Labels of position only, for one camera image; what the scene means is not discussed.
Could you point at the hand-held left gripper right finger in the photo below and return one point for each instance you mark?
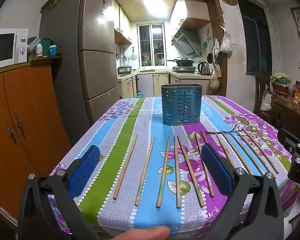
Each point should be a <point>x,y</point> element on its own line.
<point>216,170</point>

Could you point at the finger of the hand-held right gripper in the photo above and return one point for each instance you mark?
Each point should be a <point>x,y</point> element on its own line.
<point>298,148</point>

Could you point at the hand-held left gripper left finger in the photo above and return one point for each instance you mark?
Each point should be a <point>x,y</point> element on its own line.
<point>86,170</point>

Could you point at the row of wooden chopsticks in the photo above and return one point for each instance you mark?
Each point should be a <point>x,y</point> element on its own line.
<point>125,166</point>

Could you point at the blue perforated utensil holder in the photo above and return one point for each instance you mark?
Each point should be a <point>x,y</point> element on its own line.
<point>181,105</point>

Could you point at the person's left hand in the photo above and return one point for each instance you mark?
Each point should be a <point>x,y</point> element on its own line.
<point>147,233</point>

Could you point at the wooden side table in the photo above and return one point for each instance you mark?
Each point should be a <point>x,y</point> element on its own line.
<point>292,115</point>

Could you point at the floral striped tablecloth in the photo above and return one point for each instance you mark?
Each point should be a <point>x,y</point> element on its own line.
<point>120,155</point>

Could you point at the potted flowers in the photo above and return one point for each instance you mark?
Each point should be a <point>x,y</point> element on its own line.
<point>281,82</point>

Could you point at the wooden chair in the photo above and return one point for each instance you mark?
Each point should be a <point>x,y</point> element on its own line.
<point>261,87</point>

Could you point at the orange wooden cabinet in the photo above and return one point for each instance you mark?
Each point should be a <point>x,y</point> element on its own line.
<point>22,130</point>

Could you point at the hanging cloth bags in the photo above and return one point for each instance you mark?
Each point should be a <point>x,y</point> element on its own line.
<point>215,78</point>

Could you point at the blue water jug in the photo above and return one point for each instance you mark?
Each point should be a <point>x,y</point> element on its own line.
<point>139,94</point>

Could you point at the steel electric kettle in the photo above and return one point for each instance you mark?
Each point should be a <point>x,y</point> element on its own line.
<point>204,68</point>

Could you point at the lower kitchen cabinets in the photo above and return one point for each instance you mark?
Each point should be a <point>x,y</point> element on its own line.
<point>160,82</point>

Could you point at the kitchen cabinets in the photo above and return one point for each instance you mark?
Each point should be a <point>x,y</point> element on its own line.
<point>160,82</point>
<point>122,27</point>

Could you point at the gas stove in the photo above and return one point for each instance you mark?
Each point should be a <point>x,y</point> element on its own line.
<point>185,68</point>

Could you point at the silver countertop appliance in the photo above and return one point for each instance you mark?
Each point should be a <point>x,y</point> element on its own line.
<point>125,70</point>

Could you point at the grey refrigerator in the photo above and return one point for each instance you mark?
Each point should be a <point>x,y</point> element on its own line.
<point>90,62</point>

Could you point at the black wok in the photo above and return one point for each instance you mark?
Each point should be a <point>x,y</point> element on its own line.
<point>183,61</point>

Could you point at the blue lidded jar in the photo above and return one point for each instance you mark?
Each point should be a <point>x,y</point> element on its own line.
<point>52,50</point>

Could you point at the white hanging plastic bag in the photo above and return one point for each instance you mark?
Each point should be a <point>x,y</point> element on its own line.
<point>226,45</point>

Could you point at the white medicine bottle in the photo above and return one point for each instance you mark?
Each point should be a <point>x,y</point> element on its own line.
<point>39,50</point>

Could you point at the steel range hood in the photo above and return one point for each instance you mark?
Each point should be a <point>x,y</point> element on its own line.
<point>186,41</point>

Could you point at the green plastic container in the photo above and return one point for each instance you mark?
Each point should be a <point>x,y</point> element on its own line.
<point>33,45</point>

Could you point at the kitchen window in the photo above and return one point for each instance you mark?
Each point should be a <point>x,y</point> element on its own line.
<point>151,46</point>

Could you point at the upper kitchen cabinets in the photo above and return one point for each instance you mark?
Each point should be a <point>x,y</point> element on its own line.
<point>122,27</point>

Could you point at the white microwave oven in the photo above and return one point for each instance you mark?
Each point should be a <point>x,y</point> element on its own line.
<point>2,46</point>

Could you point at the fridge magnet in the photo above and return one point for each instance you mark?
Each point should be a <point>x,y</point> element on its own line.
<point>104,7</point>

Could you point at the ceiling light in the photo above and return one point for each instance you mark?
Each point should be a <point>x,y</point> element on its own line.
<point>160,6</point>

